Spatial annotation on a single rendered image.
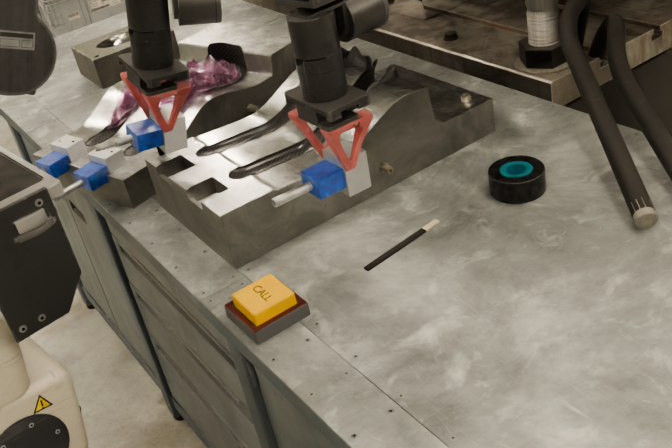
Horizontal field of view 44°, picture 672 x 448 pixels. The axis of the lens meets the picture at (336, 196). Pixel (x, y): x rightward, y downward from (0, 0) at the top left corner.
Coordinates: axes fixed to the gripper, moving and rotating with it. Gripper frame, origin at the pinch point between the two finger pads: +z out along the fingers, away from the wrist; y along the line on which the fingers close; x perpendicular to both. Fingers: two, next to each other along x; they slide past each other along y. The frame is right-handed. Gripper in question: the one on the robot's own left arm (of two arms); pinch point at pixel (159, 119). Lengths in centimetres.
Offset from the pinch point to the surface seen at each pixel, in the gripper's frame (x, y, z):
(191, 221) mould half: 0.0, -7.9, 13.7
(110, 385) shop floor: -4, 61, 107
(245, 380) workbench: -1.4, -19.3, 38.1
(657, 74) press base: -102, -15, 13
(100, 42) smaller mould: -19, 76, 18
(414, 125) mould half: -32.6, -19.6, 2.0
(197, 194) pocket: -0.9, -8.9, 8.7
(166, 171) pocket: -1.0, 1.8, 10.2
